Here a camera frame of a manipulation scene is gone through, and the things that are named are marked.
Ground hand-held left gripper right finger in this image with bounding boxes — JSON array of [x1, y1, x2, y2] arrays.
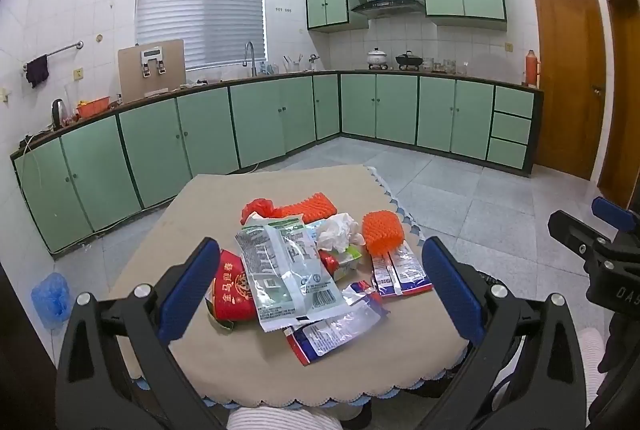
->
[[415, 237, 608, 430]]

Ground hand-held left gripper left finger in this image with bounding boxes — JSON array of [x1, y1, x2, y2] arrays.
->
[[55, 237, 223, 430]]

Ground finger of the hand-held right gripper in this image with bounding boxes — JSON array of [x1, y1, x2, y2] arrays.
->
[[547, 209, 615, 262], [591, 196, 640, 233]]

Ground red blue sachet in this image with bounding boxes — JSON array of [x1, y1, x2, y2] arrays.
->
[[371, 253, 403, 298], [390, 246, 433, 296]]

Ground red packet with gold print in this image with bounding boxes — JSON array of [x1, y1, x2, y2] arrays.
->
[[206, 249, 261, 328]]

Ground small red white wrapper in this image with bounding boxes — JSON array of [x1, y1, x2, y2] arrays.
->
[[342, 281, 388, 311]]

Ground short orange foam net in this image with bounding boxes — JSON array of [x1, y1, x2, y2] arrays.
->
[[361, 209, 405, 256]]

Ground grey-green plastic packet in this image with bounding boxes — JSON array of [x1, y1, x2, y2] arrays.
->
[[234, 225, 351, 333]]

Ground small green white box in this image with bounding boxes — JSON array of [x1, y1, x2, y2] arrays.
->
[[320, 245, 363, 282]]

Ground red plastic bag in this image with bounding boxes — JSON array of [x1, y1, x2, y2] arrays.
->
[[241, 197, 281, 225]]

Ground clear wrapper with green edge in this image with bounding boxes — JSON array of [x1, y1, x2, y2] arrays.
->
[[242, 215, 321, 256]]

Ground crumpled white tissue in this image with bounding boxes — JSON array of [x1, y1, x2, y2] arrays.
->
[[316, 213, 366, 253]]

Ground round beige-covered table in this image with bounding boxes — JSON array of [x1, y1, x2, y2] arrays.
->
[[107, 164, 473, 411]]

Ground wooden door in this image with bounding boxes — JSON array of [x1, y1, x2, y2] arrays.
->
[[531, 0, 608, 181]]

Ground clear blue red wrapper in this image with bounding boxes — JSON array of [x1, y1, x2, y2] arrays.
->
[[284, 300, 390, 366]]

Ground blue plastic bag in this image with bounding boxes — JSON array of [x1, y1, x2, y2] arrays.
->
[[31, 273, 70, 328]]

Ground green base cabinets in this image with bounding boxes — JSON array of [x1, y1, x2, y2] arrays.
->
[[10, 70, 545, 258]]

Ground long orange foam net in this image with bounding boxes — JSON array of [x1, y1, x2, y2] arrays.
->
[[272, 191, 337, 222]]

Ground red thermos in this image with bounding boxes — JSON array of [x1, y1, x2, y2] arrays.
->
[[523, 50, 541, 86]]

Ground orange basket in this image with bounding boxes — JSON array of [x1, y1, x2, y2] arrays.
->
[[75, 97, 112, 120]]

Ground electric kettle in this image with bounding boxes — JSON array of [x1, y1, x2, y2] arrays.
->
[[50, 99, 69, 128]]

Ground wooden board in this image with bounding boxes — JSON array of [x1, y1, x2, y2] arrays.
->
[[117, 39, 187, 104]]

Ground black wok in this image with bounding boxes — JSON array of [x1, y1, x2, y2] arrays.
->
[[395, 51, 424, 71]]

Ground metal faucet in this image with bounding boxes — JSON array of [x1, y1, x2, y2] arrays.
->
[[242, 41, 259, 78]]

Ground dark cloth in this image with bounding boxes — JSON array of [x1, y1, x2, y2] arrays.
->
[[26, 55, 51, 88]]

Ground white window blind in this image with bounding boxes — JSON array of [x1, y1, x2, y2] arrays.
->
[[135, 0, 266, 72]]

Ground range hood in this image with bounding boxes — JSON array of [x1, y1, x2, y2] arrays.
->
[[350, 0, 424, 17]]

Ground metal bracket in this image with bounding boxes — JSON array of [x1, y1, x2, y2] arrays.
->
[[141, 48, 168, 78]]

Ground metal towel rail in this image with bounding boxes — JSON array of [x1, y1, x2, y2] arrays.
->
[[22, 40, 85, 71]]

